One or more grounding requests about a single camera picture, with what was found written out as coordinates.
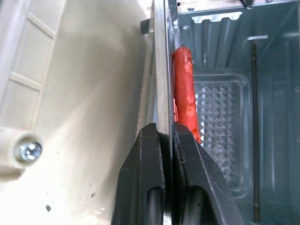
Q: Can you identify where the dark heating element rod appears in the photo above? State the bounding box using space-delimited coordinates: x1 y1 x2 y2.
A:
250 42 261 221

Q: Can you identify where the small black rubber stopper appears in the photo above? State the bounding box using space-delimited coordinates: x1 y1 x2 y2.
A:
140 18 151 35

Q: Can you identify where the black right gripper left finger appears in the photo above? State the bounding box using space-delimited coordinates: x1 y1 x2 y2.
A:
111 122 166 225

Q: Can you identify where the cream toaster oven body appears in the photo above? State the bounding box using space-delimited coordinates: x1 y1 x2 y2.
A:
0 0 162 225

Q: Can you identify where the red sausage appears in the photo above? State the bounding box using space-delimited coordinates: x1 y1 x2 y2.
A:
172 46 201 144

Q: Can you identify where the silver screw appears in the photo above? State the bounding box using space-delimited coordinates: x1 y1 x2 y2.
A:
19 141 43 163

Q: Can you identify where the silver metal baking tray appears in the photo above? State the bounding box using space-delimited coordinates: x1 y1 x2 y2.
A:
151 0 181 136

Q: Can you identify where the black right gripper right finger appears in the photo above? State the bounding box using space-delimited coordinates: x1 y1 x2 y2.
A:
172 122 246 225

